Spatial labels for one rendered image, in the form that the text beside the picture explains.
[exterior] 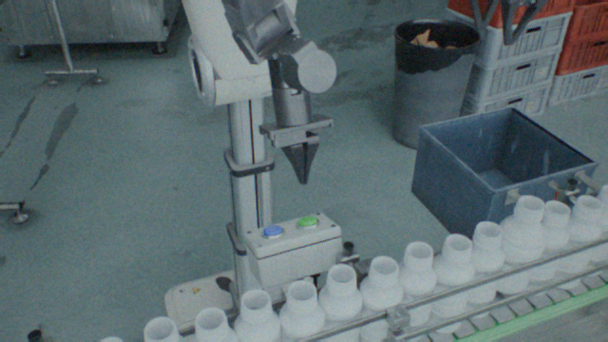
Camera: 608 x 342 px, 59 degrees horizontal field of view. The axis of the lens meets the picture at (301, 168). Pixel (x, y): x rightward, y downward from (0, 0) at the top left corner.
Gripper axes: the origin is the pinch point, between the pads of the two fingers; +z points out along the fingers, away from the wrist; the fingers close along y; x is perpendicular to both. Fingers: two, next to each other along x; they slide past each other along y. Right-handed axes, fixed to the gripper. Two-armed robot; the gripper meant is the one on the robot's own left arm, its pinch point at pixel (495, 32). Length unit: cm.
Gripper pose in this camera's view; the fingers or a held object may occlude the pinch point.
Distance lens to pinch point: 85.0
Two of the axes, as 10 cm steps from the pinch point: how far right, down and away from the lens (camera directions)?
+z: 0.0, 8.2, 5.7
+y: -3.6, -5.3, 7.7
